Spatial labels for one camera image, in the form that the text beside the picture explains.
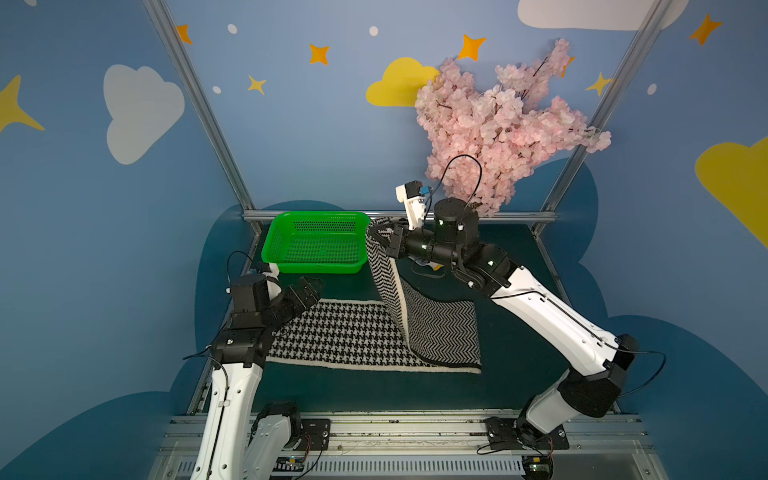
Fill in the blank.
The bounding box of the aluminium back frame bar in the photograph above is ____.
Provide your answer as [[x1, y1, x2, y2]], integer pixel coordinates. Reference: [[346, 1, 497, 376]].
[[242, 210, 557, 224]]

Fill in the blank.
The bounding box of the aluminium frame post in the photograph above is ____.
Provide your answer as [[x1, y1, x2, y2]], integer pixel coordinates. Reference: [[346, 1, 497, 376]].
[[142, 0, 256, 211], [541, 0, 674, 212]]

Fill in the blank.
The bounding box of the left aluminium frame post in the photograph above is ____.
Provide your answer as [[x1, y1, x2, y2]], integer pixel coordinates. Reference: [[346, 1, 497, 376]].
[[142, 0, 256, 211]]

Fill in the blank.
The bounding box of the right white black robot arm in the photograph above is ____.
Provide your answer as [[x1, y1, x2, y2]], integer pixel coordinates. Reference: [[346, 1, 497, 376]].
[[368, 198, 637, 446]]

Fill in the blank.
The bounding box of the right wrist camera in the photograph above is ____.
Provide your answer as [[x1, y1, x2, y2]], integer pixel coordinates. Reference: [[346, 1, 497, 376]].
[[395, 180, 430, 230]]

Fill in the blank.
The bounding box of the green plastic basket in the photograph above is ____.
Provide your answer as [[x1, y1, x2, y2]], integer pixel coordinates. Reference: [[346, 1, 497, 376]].
[[261, 211, 370, 275]]

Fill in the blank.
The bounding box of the right aluminium frame post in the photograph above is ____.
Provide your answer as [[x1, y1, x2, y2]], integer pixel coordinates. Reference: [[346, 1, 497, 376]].
[[541, 0, 674, 212]]

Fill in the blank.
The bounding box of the aluminium front rail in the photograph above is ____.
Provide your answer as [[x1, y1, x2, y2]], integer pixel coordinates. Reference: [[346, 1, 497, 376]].
[[148, 410, 668, 480]]

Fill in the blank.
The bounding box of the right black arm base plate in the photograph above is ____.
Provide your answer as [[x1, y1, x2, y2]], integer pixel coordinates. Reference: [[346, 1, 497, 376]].
[[483, 417, 570, 452]]

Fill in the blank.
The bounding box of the black white patterned scarf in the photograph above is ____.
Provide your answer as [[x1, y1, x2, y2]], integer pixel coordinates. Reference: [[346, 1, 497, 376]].
[[268, 235, 482, 374]]

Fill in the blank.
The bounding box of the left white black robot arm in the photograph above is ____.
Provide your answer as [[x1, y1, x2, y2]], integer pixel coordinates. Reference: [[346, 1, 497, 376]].
[[191, 273, 323, 479]]

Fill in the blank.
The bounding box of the pink artificial blossom tree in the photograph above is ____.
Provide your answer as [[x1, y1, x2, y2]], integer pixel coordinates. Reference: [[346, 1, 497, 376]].
[[415, 39, 612, 217]]

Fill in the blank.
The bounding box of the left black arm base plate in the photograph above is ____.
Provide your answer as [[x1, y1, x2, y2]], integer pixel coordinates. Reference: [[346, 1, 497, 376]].
[[285, 418, 332, 452]]

